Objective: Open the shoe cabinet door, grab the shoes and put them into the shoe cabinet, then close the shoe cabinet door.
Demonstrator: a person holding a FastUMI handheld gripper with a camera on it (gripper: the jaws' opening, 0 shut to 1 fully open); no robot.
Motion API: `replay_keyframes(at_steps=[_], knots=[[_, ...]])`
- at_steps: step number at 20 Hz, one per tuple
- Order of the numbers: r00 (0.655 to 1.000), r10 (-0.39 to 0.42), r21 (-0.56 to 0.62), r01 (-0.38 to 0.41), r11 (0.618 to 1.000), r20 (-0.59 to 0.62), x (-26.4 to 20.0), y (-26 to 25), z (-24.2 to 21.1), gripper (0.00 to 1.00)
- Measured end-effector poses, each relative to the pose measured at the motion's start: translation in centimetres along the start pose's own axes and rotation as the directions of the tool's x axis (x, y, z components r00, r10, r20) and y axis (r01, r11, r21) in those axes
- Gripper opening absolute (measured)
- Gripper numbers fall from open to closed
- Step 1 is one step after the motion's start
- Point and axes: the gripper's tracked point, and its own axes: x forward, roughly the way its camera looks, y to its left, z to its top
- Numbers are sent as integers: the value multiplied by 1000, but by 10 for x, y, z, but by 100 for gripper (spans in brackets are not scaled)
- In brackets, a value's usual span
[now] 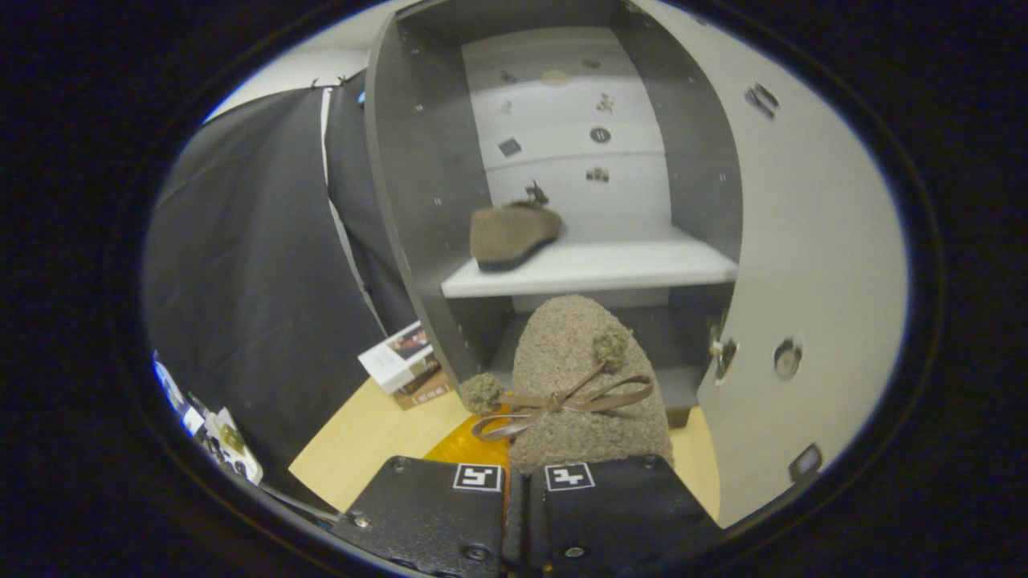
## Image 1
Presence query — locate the brown fluffy shoe with bow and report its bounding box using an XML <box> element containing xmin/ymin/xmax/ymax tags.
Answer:
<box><xmin>458</xmin><ymin>295</ymin><xmax>675</xmax><ymax>474</ymax></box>
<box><xmin>470</xmin><ymin>202</ymin><xmax>563</xmax><ymax>272</ymax></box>

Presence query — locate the white cabinet shelf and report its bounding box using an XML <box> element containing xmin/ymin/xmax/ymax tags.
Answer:
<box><xmin>440</xmin><ymin>237</ymin><xmax>738</xmax><ymax>299</ymax></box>

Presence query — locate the dark grey shoe cabinet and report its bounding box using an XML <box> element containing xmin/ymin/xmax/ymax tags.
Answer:
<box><xmin>365</xmin><ymin>0</ymin><xmax>744</xmax><ymax>429</ymax></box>

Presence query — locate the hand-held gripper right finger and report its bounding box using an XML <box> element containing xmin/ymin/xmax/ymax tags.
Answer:
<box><xmin>522</xmin><ymin>454</ymin><xmax>724</xmax><ymax>577</ymax></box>

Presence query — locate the white book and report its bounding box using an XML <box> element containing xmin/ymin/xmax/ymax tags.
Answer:
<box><xmin>357</xmin><ymin>321</ymin><xmax>439</xmax><ymax>394</ymax></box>

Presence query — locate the brown book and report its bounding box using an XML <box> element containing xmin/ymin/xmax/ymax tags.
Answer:
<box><xmin>394</xmin><ymin>368</ymin><xmax>455</xmax><ymax>410</ymax></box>

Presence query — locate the white and blue clutter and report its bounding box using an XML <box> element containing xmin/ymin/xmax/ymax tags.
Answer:
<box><xmin>151</xmin><ymin>351</ymin><xmax>264</xmax><ymax>486</ymax></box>

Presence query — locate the black backdrop cloth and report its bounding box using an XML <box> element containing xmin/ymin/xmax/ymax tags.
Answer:
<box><xmin>143</xmin><ymin>71</ymin><xmax>418</xmax><ymax>490</ymax></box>

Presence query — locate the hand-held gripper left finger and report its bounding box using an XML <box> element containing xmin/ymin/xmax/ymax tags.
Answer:
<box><xmin>333</xmin><ymin>405</ymin><xmax>527</xmax><ymax>577</ymax></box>

